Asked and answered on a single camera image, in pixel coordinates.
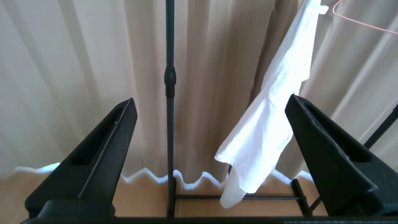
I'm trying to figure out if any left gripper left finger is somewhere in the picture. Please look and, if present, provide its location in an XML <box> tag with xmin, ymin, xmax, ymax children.
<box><xmin>24</xmin><ymin>98</ymin><xmax>138</xmax><ymax>218</ymax></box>

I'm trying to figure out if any black clothes rack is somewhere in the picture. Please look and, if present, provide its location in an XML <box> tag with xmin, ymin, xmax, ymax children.
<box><xmin>164</xmin><ymin>0</ymin><xmax>398</xmax><ymax>218</ymax></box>

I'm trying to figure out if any beige curtain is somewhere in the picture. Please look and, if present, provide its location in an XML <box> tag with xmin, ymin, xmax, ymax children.
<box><xmin>0</xmin><ymin>0</ymin><xmax>398</xmax><ymax>187</ymax></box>

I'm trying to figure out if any white printed t-shirt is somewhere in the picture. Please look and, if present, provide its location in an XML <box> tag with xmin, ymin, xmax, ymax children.
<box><xmin>214</xmin><ymin>0</ymin><xmax>330</xmax><ymax>209</ymax></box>

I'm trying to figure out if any pink clothes hanger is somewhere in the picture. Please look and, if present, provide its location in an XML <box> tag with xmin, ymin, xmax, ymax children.
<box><xmin>331</xmin><ymin>0</ymin><xmax>398</xmax><ymax>35</ymax></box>

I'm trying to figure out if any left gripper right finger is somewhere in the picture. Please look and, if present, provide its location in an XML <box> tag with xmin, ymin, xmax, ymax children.
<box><xmin>284</xmin><ymin>93</ymin><xmax>398</xmax><ymax>217</ymax></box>

